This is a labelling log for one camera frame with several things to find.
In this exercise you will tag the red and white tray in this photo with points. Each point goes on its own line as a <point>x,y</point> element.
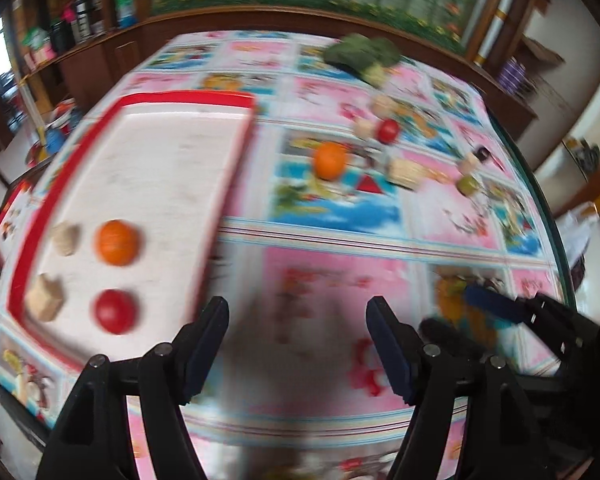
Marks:
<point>170,160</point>

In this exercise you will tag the green and pink box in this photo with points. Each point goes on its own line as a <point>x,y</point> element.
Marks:
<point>37,46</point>

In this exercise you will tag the dark shelf clutter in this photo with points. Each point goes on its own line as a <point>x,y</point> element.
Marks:
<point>582,154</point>

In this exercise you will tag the printed fruit tablecloth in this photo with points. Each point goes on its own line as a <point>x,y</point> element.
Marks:
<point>330,280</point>

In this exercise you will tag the red and white bag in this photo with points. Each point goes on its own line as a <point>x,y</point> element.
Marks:
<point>65,112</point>

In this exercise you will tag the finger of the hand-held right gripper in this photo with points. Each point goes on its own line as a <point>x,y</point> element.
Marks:
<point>450,335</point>
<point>495,304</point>

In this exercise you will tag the red tomato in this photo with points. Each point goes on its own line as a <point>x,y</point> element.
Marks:
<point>115,311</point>
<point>387,131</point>

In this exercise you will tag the green plum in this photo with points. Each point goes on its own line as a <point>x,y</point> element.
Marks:
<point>467,186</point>

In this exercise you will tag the blue container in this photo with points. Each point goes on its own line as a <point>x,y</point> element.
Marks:
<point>55,139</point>

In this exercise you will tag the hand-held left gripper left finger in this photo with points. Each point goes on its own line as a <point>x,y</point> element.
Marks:
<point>202,355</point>

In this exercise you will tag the white plastic bag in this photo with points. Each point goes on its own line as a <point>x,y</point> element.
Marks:
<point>575,230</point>

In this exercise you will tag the orange tangerine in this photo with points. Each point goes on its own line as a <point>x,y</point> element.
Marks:
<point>117,242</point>
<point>330,160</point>

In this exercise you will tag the dark bottle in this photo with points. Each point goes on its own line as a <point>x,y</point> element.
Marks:
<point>60,37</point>

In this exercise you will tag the dark purple plum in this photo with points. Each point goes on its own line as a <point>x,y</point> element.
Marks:
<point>481,153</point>

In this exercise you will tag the black thermos bottle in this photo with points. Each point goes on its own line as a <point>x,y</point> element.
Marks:
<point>82,15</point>

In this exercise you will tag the wooden cabinet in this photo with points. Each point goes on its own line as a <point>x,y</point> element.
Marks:
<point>130,60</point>

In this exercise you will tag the green spray can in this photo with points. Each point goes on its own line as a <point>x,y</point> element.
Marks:
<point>125,5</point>

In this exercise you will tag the beige cracker block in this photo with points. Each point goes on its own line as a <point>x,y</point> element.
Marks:
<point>405,172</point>

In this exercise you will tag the green broccoli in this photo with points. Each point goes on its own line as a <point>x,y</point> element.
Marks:
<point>362,52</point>

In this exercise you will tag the purple pack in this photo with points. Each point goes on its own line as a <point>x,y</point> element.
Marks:
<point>512,74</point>

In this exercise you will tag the white shelf unit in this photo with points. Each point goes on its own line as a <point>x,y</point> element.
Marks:
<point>580,110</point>

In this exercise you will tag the cardboard box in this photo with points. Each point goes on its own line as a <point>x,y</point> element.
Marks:
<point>545,51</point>

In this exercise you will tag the white and gold scroll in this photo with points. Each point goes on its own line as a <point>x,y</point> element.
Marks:
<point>500,10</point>

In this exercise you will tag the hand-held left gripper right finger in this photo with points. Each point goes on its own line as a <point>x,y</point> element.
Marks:
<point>387,350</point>

